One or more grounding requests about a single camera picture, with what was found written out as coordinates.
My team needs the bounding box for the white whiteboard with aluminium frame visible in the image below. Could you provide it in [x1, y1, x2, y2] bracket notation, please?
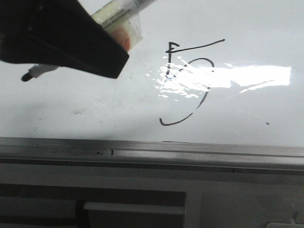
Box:
[0, 0, 304, 170]

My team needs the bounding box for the white taped whiteboard marker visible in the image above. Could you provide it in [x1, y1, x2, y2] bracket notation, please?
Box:
[21, 0, 151, 82]

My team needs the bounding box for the white object at bottom edge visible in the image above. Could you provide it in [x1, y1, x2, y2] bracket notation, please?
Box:
[266, 212, 304, 228]

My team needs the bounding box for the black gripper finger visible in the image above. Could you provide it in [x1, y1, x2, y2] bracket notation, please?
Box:
[0, 0, 129, 78]

